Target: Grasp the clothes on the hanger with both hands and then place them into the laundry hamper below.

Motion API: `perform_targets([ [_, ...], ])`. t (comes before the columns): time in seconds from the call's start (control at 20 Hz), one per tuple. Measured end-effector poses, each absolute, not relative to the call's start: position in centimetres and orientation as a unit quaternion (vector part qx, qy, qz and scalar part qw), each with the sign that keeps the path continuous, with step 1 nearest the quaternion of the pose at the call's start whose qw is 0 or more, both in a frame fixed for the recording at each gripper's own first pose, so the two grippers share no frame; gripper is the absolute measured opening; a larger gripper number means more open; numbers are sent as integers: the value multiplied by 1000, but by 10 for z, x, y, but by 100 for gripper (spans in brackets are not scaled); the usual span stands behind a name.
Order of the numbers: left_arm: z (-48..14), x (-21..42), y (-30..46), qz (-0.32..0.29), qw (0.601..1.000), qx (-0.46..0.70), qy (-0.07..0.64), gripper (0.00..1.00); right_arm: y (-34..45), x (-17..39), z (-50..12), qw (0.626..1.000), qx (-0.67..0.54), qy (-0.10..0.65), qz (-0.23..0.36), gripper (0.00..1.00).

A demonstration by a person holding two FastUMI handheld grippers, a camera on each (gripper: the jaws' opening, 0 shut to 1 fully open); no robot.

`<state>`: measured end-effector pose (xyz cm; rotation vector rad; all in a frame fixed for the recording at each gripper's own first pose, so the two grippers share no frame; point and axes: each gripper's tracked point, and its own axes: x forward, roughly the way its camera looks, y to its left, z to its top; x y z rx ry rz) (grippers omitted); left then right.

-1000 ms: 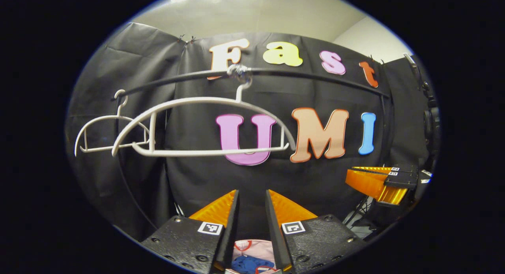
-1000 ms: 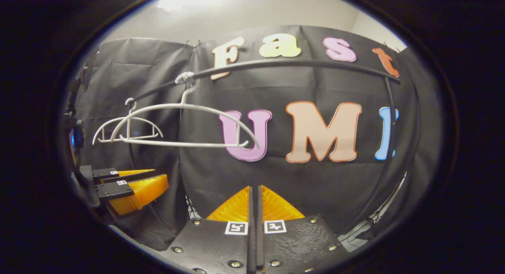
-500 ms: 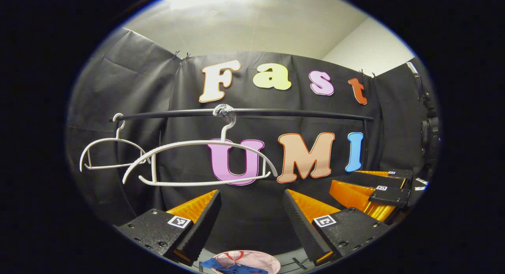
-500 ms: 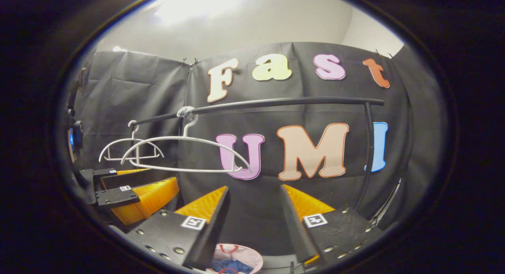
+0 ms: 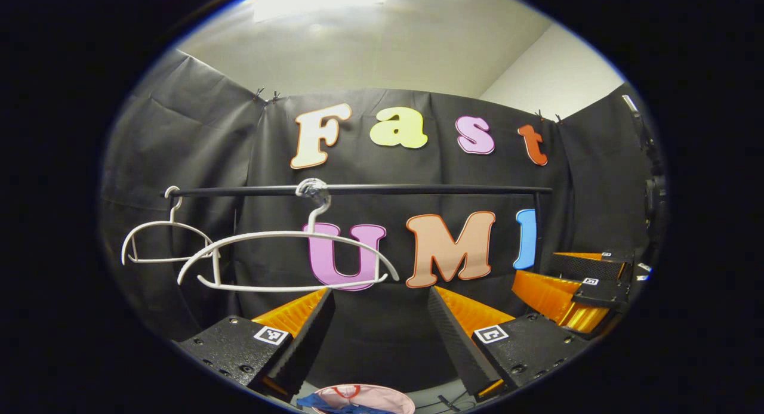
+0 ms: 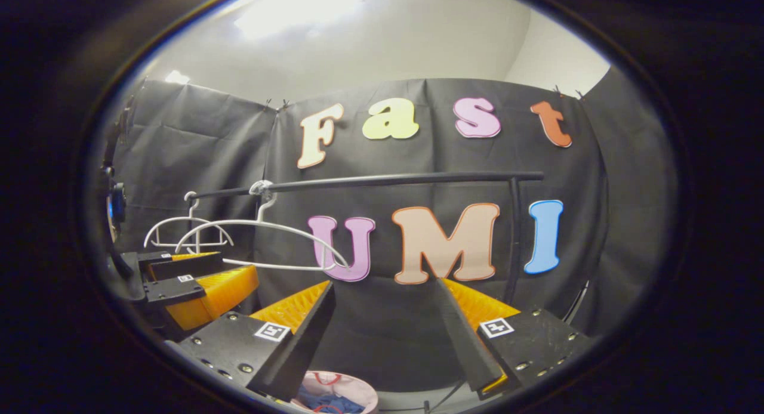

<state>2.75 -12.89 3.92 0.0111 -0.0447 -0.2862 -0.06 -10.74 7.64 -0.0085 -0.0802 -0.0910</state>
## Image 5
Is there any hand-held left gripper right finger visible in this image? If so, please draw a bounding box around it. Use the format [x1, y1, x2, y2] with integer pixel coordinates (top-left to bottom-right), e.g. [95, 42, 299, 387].
[426, 285, 592, 403]

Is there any white hanger with taped hook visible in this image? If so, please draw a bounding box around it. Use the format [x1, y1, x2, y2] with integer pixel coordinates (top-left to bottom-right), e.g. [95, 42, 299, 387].
[177, 190, 400, 293]

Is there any white empty hanger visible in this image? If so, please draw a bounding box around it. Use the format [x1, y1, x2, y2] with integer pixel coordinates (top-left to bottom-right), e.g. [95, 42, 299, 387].
[121, 186, 217, 265]

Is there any black clothes rack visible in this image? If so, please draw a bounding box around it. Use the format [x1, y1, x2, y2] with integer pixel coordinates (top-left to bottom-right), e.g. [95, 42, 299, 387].
[166, 184, 553, 319]

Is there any black floor cable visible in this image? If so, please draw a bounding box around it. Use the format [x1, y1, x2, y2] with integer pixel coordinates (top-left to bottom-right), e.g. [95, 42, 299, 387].
[436, 393, 475, 412]

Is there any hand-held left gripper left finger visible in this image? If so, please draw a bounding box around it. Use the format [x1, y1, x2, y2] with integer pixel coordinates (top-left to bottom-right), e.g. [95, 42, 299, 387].
[172, 287, 336, 403]

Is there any pink laundry hamper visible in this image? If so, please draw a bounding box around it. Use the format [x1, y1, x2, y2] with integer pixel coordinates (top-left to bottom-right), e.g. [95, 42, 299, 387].
[297, 383, 417, 414]

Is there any clear tape wad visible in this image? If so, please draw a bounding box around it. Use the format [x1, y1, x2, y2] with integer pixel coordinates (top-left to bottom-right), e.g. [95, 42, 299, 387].
[296, 178, 329, 200]

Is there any dark camera stand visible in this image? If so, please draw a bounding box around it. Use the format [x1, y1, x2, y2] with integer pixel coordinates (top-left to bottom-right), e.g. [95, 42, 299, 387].
[621, 94, 667, 236]

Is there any blue corduroy jacket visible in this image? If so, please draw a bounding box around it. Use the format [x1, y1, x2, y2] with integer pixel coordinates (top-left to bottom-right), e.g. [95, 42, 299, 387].
[297, 392, 395, 414]

